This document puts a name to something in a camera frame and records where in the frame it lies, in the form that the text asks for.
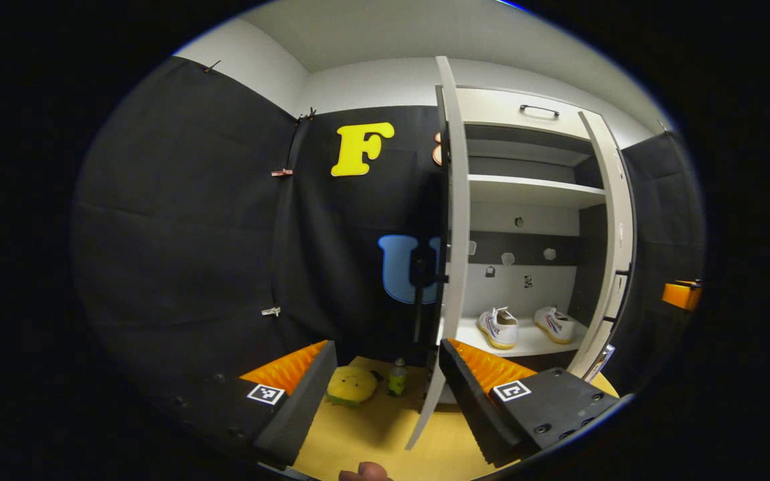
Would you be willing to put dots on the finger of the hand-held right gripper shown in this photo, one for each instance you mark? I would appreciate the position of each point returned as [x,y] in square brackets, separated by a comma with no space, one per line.
[682,295]

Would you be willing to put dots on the small white printed box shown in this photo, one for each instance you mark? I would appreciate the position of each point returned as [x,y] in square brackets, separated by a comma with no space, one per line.
[600,362]

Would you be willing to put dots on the white cabinet drawer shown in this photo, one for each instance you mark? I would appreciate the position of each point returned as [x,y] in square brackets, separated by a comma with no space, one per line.
[492,107]

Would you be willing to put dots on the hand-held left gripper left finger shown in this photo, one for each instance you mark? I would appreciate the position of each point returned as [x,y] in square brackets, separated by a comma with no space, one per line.
[298,414]

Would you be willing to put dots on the white cloth clip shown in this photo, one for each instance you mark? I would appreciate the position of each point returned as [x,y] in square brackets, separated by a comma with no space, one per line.
[271,311]

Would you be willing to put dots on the yellow plush toy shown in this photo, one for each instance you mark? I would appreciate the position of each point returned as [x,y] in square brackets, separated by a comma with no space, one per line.
[351,386]

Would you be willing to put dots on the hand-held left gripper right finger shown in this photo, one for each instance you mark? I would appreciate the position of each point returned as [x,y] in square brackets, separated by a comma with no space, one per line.
[472,407]

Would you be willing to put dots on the white shoe cabinet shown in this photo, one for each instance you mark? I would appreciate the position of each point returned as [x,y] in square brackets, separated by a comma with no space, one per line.
[525,294]

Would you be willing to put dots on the green bottle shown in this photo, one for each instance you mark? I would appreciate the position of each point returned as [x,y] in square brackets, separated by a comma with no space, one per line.
[398,379]

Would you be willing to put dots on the red cloth clip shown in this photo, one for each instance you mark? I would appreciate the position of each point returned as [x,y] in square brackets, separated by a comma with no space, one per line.
[282,173]

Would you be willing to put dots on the white cabinet door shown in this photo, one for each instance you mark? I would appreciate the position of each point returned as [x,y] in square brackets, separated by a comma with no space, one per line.
[457,200]
[615,220]

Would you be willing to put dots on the white shoe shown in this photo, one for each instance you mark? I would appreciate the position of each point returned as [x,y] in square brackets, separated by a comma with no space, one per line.
[500,329]
[555,326]

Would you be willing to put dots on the black backdrop cloth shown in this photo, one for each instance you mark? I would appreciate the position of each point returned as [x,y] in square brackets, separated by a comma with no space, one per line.
[191,234]

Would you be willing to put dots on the black cloth clip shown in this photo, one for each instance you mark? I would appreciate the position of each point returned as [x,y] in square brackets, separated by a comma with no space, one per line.
[306,114]
[211,66]

